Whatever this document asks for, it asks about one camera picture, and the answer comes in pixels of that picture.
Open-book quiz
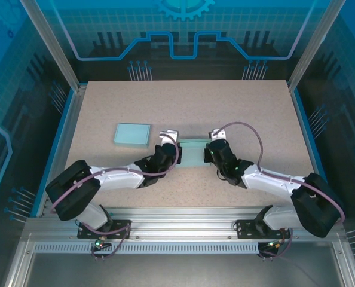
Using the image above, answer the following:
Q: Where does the light blue paper box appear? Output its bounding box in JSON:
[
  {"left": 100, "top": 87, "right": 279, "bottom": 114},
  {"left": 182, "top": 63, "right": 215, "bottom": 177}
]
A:
[
  {"left": 179, "top": 136, "right": 211, "bottom": 169},
  {"left": 113, "top": 122, "right": 152, "bottom": 150}
]

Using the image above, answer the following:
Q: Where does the aluminium frame beam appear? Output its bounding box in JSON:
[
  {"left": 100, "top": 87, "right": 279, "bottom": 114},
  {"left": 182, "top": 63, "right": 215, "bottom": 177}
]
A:
[{"left": 20, "top": 206, "right": 345, "bottom": 243}]

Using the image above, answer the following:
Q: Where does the aluminium side rail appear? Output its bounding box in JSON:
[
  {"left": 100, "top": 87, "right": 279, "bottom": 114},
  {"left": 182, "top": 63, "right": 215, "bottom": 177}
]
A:
[{"left": 56, "top": 85, "right": 87, "bottom": 167}]

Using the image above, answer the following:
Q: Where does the slotted grey cable duct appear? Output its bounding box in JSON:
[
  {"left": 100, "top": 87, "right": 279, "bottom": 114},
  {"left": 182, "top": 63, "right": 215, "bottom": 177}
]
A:
[{"left": 32, "top": 242, "right": 262, "bottom": 255}]

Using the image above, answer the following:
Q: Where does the aluminium frame post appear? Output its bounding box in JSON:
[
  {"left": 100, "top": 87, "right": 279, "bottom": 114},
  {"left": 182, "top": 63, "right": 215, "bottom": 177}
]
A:
[
  {"left": 20, "top": 0, "right": 87, "bottom": 93},
  {"left": 287, "top": 0, "right": 347, "bottom": 93}
]

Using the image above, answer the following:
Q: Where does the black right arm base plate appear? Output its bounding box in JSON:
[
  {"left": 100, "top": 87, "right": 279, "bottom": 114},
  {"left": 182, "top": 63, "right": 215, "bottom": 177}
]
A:
[{"left": 235, "top": 219, "right": 290, "bottom": 240}]

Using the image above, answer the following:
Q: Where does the blue table side strip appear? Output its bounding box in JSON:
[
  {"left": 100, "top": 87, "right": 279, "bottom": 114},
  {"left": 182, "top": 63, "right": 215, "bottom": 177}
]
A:
[
  {"left": 291, "top": 88, "right": 325, "bottom": 177},
  {"left": 30, "top": 90, "right": 75, "bottom": 218}
]

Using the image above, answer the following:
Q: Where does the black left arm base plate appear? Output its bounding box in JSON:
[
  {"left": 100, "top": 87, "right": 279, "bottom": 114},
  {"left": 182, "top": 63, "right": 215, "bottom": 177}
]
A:
[{"left": 76, "top": 219, "right": 133, "bottom": 240}]

